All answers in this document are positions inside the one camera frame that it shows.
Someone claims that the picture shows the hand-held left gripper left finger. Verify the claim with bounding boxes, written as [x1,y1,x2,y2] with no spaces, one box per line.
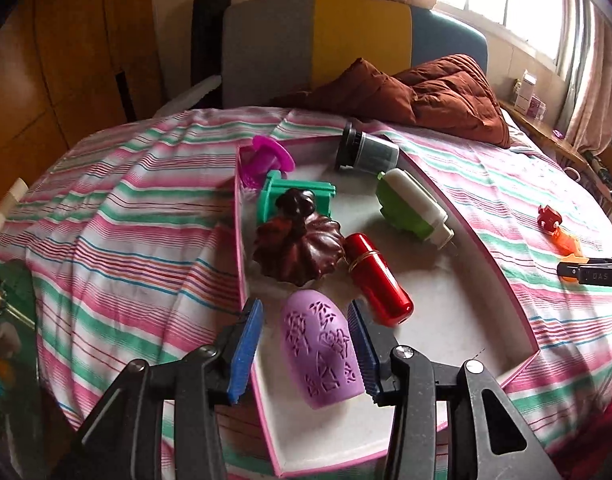
[71,297,264,480]

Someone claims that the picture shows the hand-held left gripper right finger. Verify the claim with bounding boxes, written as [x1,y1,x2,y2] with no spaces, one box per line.
[347,300,561,480]

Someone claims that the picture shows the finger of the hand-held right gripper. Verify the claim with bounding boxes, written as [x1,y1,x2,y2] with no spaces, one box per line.
[557,255,612,288]

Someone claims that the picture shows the purple carved case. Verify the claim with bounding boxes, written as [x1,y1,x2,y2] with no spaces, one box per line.
[278,291,365,409]

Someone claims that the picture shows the red metallic cylinder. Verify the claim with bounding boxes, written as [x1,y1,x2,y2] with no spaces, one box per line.
[345,232,415,328]

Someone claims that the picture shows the white box with pink rim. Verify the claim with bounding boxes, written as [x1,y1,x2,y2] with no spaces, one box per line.
[233,132,540,478]

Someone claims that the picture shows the dark brown flower-shaped ornament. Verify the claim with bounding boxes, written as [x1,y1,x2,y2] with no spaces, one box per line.
[252,187,347,286]

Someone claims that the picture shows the green and white plastic device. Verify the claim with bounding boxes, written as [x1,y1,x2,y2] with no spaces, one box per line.
[376,167,455,251]

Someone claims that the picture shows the black cylinder with clear cap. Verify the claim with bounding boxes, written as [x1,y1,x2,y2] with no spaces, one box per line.
[334,121,401,177]

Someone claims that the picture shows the orange translucent toy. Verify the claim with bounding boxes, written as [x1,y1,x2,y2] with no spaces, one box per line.
[550,230,582,256]

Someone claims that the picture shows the red-orange plastic toy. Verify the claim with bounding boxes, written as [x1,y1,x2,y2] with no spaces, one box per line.
[538,205,562,233]

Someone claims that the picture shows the wooden bedside table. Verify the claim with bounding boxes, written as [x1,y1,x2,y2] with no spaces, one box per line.
[498,97,612,211]

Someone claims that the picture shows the white pillow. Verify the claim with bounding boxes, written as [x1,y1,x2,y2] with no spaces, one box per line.
[500,107,531,146]

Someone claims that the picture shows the white carton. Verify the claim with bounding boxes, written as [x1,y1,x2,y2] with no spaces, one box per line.
[513,72,538,111]

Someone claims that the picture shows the green plastic spool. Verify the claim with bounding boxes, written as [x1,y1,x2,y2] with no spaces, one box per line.
[257,170,337,226]

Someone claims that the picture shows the red fleece cloth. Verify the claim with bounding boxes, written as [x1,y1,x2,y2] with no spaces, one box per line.
[550,395,612,480]

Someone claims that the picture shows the striped bedsheet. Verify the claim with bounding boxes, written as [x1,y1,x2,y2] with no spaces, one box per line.
[0,105,612,480]

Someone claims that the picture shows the magenta plastic spool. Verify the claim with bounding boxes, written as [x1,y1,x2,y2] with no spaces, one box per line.
[240,135,295,191]

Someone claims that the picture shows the brown quilt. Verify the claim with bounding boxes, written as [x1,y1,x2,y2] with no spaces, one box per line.
[271,53,511,149]

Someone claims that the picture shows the window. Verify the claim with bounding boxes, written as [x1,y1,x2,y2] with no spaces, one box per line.
[433,0,569,66]

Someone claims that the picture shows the colourful toy clutter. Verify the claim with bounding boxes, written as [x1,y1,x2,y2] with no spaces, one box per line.
[0,265,37,411]

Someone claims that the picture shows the white ribbed object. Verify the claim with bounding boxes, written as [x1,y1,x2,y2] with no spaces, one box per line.
[0,177,29,251]

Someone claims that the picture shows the grey yellow blue headboard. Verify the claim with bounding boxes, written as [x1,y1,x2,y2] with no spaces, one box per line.
[221,0,488,108]

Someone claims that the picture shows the wooden wardrobe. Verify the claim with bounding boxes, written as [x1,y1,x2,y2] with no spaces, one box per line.
[0,0,161,221]

